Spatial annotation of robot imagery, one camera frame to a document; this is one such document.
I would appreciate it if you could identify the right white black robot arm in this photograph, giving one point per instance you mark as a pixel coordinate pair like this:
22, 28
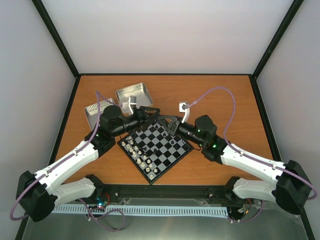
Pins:
285, 184

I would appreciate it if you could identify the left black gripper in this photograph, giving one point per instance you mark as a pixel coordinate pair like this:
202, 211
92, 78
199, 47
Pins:
143, 118

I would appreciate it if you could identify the light blue slotted cable duct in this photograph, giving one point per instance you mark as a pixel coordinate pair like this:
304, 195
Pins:
145, 210

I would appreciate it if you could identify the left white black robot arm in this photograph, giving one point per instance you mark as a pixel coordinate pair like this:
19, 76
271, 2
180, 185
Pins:
39, 193

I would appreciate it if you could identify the gold metal tin base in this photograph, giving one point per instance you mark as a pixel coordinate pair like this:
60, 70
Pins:
138, 90

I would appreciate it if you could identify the black aluminium frame rail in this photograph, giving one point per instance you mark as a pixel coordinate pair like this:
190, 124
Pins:
211, 192

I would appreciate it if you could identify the black and silver chessboard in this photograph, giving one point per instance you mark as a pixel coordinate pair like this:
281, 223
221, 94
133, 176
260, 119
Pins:
158, 149

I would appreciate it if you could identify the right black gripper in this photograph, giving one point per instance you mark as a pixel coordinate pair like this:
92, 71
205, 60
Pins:
173, 124

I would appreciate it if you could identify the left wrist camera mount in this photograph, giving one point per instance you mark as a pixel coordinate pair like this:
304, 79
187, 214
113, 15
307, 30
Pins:
129, 105

